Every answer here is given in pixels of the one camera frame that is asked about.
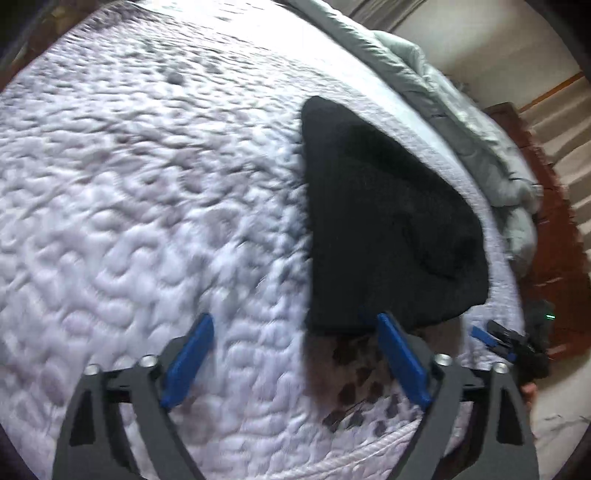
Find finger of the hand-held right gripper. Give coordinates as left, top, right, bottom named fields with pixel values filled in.
left=470, top=325, right=515, bottom=360
left=487, top=320, right=522, bottom=344

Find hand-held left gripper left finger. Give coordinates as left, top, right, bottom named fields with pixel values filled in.
left=51, top=312, right=215, bottom=480

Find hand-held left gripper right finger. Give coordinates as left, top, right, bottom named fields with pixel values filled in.
left=376, top=311, right=541, bottom=480

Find black pants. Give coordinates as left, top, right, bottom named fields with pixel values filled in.
left=300, top=95, right=491, bottom=337

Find brown wooden dresser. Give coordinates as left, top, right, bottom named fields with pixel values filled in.
left=482, top=102, right=585, bottom=363

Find white quilted mattress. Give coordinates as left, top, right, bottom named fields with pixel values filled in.
left=0, top=0, right=525, bottom=480

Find grey duvet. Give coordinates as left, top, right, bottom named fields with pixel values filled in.
left=286, top=0, right=543, bottom=280

